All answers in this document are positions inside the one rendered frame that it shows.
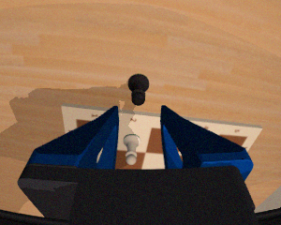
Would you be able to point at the white pawn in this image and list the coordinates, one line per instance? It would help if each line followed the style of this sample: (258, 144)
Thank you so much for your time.
(131, 141)

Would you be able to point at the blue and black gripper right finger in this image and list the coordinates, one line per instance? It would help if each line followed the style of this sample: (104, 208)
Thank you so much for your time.
(198, 146)

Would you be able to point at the black pawn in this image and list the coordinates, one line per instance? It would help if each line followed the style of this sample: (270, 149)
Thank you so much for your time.
(138, 84)

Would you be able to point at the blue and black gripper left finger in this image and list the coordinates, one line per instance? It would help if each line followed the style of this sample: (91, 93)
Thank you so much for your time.
(81, 146)

